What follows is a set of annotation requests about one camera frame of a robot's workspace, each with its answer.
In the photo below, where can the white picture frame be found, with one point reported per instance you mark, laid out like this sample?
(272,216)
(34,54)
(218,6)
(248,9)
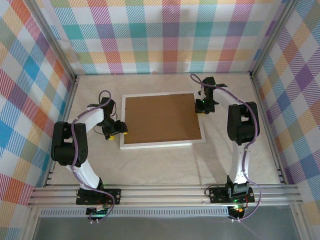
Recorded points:
(160,144)

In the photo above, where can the brown backing board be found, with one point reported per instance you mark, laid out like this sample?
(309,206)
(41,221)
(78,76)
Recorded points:
(162,117)

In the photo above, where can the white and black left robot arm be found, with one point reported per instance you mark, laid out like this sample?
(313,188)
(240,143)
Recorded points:
(67,145)

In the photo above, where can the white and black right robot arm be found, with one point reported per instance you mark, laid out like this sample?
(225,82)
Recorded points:
(243,125)

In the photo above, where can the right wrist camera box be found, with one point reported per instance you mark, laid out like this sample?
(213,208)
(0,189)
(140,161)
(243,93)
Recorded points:
(200,93)

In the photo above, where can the aluminium side rail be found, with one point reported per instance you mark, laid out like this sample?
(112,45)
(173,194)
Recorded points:
(259,95)
(67,110)

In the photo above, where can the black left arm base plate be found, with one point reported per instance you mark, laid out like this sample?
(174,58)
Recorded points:
(113,196)

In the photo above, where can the long aluminium mounting rail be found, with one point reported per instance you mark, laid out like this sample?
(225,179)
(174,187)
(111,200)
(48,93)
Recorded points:
(162,195)

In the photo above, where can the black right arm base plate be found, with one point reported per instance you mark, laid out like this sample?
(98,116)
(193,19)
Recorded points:
(217,196)

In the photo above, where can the aluminium corner post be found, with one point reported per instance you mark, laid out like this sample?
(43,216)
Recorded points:
(273,37)
(55,42)

